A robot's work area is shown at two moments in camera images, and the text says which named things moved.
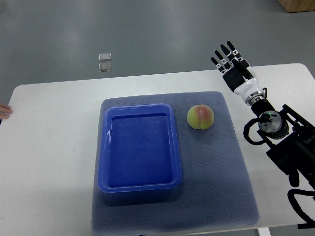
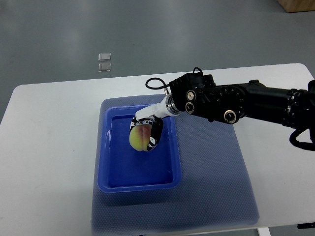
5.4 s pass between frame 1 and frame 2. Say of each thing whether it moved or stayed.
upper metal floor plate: stayed
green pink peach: moved
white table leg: stayed
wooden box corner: stayed
